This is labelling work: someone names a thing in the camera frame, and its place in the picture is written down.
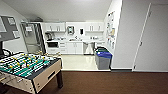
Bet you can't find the white sink base cabinet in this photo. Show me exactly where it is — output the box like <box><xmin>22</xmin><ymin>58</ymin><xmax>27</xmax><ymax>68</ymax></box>
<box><xmin>66</xmin><ymin>41</ymin><xmax>84</xmax><ymax>55</ymax></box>

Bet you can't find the stainless steel dishwasher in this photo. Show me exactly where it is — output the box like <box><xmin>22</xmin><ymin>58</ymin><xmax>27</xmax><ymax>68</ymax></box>
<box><xmin>83</xmin><ymin>41</ymin><xmax>96</xmax><ymax>56</ymax></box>

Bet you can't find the stainless steel refrigerator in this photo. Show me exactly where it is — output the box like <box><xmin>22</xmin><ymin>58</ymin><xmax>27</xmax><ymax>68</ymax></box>
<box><xmin>20</xmin><ymin>21</ymin><xmax>46</xmax><ymax>56</ymax></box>

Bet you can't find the foosball gaming table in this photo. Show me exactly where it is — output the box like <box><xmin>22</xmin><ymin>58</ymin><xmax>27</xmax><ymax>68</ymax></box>
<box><xmin>0</xmin><ymin>51</ymin><xmax>64</xmax><ymax>94</ymax></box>

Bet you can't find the black office chair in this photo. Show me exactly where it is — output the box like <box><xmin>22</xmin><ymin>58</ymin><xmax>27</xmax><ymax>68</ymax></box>
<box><xmin>0</xmin><ymin>48</ymin><xmax>14</xmax><ymax>60</ymax></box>

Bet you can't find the white room door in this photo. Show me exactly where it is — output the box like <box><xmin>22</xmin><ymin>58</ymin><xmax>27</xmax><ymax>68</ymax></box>
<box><xmin>132</xmin><ymin>2</ymin><xmax>168</xmax><ymax>73</ymax></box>

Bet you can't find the white wall cabinet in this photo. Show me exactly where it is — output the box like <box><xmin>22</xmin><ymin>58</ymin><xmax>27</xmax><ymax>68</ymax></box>
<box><xmin>84</xmin><ymin>22</ymin><xmax>105</xmax><ymax>34</ymax></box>
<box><xmin>44</xmin><ymin>22</ymin><xmax>67</xmax><ymax>34</ymax></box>

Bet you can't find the grey notice board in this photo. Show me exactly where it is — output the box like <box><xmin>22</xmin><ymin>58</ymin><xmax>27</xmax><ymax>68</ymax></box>
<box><xmin>0</xmin><ymin>14</ymin><xmax>21</xmax><ymax>43</ymax></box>

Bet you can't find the grey bin blue lid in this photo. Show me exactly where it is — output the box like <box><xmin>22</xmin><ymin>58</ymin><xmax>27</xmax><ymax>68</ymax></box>
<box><xmin>94</xmin><ymin>50</ymin><xmax>113</xmax><ymax>71</ymax></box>

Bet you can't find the white drawer unit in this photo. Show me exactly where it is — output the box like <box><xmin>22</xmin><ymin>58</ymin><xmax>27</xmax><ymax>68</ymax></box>
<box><xmin>59</xmin><ymin>41</ymin><xmax>68</xmax><ymax>55</ymax></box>

